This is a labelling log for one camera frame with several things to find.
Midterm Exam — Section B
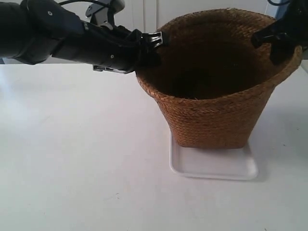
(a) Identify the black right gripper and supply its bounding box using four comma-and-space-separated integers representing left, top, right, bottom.
251, 0, 308, 64

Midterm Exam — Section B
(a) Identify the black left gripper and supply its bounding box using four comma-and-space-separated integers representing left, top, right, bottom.
51, 21, 168, 74

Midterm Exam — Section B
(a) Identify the brown woven basket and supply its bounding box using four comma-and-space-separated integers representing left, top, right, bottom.
136, 8, 302, 149

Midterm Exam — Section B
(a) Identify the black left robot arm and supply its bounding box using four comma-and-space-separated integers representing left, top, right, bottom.
0, 0, 168, 74

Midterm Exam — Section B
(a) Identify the white rectangular plastic tray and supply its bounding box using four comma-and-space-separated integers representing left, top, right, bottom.
169, 136, 258, 181

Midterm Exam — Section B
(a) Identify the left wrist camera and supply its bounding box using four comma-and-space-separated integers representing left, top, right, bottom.
57, 0, 126, 26

